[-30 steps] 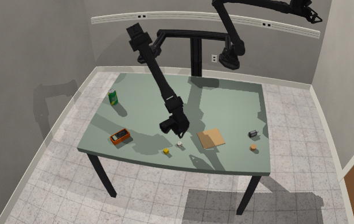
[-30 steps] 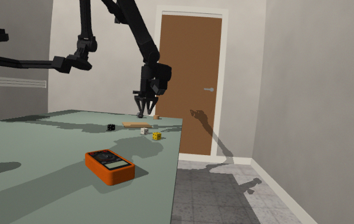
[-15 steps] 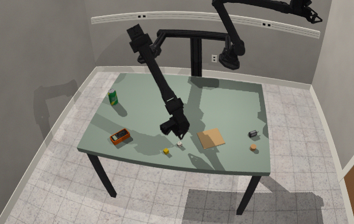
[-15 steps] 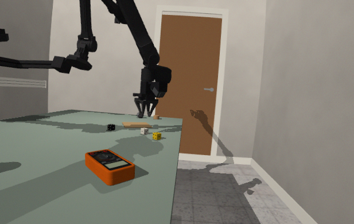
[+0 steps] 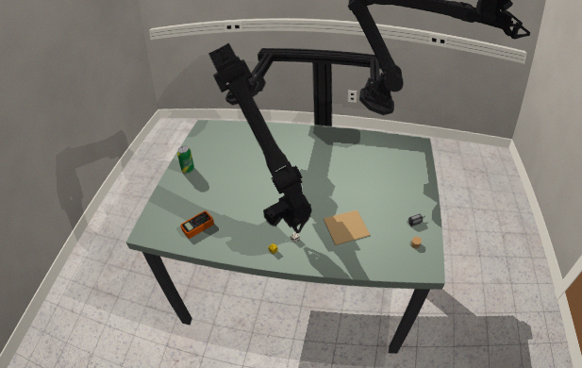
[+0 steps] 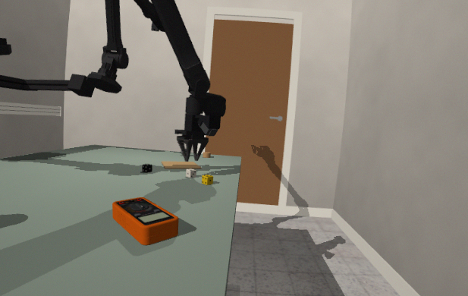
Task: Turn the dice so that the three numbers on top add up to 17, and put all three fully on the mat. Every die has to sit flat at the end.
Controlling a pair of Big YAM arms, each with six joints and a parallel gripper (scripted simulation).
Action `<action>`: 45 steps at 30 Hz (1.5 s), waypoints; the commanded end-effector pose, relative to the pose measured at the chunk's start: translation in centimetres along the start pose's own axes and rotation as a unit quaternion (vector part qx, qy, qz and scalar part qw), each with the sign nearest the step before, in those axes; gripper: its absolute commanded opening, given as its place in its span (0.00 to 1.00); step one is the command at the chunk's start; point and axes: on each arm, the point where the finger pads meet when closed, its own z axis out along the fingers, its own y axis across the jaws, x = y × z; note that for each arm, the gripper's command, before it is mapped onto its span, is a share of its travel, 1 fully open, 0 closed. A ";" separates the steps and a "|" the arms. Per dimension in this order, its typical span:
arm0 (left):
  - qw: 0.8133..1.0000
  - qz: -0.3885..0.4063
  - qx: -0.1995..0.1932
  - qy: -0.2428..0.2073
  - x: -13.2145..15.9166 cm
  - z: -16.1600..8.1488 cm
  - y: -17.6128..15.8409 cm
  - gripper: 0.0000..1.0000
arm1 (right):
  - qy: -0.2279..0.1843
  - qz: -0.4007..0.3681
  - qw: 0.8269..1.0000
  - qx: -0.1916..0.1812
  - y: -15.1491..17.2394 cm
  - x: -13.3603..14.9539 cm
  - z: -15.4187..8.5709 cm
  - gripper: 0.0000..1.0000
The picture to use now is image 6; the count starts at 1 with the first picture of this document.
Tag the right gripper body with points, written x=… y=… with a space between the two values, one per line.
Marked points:
x=192 y=135

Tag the white die with black pips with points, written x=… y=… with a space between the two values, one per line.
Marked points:
x=191 y=173

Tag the tan flat mat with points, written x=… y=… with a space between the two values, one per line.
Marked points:
x=180 y=165

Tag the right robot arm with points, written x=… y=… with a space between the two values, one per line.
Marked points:
x=214 y=105

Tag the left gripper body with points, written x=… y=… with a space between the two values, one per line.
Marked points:
x=157 y=27

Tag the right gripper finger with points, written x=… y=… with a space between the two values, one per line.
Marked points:
x=189 y=144
x=202 y=146

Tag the yellow die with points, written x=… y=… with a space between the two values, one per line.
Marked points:
x=207 y=179

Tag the orange multimeter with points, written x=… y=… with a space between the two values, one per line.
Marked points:
x=147 y=222

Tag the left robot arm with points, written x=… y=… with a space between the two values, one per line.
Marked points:
x=119 y=59

